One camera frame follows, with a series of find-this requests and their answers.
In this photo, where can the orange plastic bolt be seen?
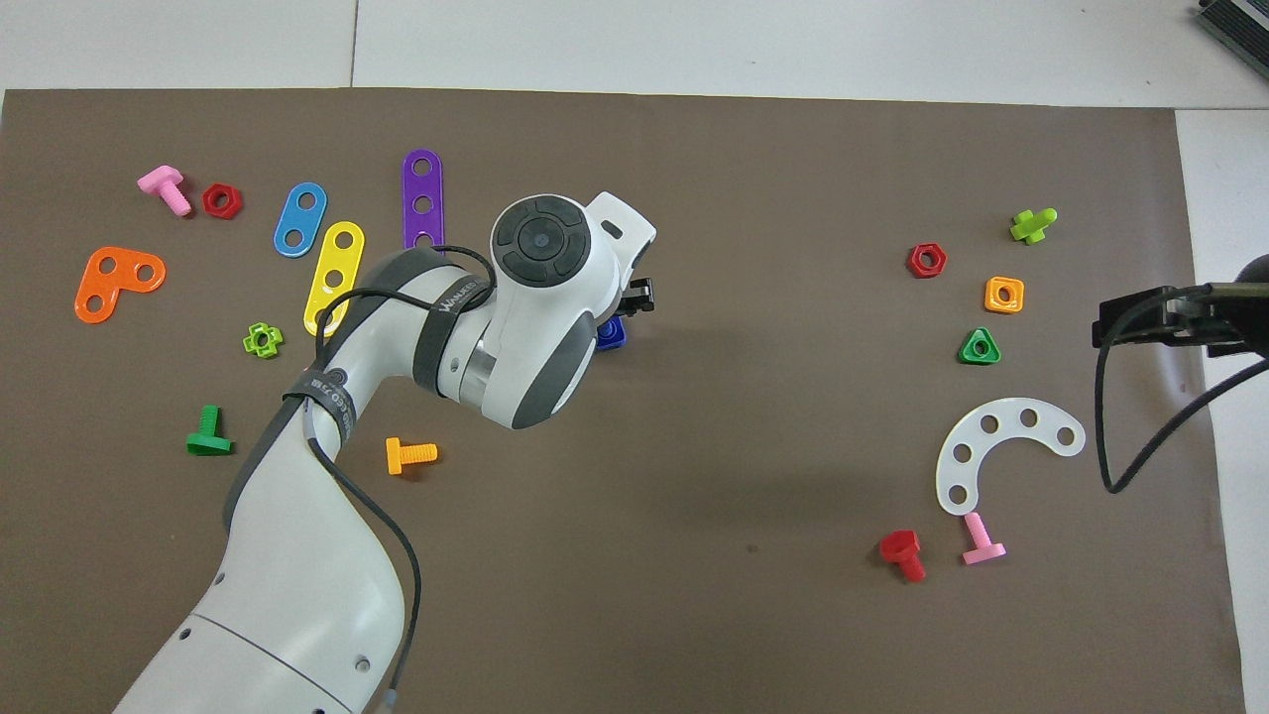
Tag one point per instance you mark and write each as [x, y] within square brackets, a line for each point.
[397, 456]

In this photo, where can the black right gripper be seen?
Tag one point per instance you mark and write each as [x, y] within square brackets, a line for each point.
[1150, 317]

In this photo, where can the purple four-hole plate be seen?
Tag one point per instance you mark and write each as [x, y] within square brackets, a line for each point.
[422, 187]

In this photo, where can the light green plastic bolt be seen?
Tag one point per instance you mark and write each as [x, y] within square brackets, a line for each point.
[1031, 228]

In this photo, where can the blue two-hole plate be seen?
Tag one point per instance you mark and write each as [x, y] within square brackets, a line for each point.
[300, 219]

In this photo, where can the brown table mat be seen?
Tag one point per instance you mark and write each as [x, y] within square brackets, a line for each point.
[694, 496]

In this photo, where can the light green cross nut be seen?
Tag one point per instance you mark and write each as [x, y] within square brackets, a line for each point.
[250, 342]

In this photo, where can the yellow three-hole plate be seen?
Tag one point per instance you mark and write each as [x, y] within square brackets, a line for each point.
[340, 260]

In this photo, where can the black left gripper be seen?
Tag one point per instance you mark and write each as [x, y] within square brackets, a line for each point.
[639, 296]

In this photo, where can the dark green plastic bolt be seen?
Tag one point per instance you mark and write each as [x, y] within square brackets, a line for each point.
[208, 441]

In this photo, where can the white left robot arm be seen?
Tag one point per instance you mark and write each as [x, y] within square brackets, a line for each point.
[297, 595]

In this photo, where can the blue square plastic nut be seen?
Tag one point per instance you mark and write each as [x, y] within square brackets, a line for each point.
[613, 327]

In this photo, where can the white curved five-hole plate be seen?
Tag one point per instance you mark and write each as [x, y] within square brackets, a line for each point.
[1009, 419]

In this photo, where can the red hexagonal plastic nut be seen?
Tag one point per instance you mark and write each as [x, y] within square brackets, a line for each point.
[208, 200]
[914, 261]

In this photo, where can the orange heart-shaped plate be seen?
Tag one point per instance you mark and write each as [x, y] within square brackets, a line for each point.
[121, 288]

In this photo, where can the red plastic bolt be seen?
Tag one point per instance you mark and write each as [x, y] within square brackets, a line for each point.
[899, 545]

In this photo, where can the grey ribbed metal device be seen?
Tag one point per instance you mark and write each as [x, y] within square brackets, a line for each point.
[1239, 20]

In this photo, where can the orange square plastic nut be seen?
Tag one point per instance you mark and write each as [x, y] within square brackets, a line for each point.
[990, 295]

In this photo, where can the pink plastic bolt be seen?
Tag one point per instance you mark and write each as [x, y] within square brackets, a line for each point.
[977, 531]
[162, 181]

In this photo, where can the blue plastic screw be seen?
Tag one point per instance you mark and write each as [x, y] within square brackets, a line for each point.
[617, 344]

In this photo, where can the green triangular plastic nut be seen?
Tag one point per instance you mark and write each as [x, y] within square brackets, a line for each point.
[967, 355]

